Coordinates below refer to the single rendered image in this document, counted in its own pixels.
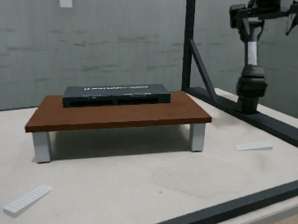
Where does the brown wooden stand with white legs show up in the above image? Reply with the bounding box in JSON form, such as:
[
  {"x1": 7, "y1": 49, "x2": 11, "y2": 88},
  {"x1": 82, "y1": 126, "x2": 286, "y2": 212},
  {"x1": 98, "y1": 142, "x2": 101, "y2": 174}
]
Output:
[{"x1": 24, "y1": 91, "x2": 212, "y2": 162}]

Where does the black network switch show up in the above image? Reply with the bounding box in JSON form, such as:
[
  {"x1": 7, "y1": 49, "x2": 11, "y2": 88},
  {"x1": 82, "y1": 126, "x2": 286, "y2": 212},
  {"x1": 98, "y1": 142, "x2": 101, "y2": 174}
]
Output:
[{"x1": 63, "y1": 84, "x2": 170, "y2": 107}]

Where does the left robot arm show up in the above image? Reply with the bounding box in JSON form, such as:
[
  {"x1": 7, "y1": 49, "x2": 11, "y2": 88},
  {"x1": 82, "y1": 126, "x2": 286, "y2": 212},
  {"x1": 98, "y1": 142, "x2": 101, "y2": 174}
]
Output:
[{"x1": 234, "y1": 21, "x2": 268, "y2": 115}]

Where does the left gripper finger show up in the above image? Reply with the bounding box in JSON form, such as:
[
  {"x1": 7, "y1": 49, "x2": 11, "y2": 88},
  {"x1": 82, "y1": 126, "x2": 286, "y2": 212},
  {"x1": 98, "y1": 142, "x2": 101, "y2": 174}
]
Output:
[
  {"x1": 286, "y1": 3, "x2": 298, "y2": 36},
  {"x1": 236, "y1": 9, "x2": 249, "y2": 39}
]

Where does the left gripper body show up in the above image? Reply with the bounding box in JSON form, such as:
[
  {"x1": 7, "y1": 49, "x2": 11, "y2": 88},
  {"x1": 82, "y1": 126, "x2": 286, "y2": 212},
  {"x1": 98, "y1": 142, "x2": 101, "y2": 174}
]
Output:
[{"x1": 230, "y1": 0, "x2": 290, "y2": 29}]

